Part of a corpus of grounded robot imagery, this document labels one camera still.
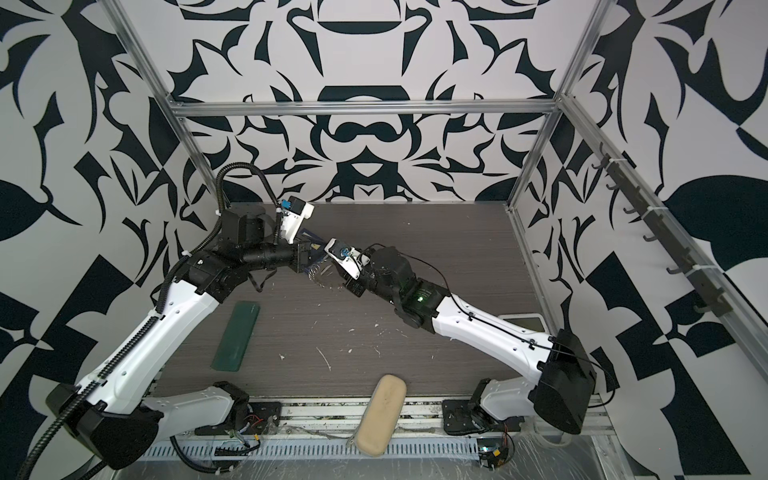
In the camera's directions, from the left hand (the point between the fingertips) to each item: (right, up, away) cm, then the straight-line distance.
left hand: (331, 240), depth 67 cm
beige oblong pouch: (+11, -41, +5) cm, 43 cm away
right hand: (+2, -3, +3) cm, 4 cm away
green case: (-30, -27, +19) cm, 45 cm away
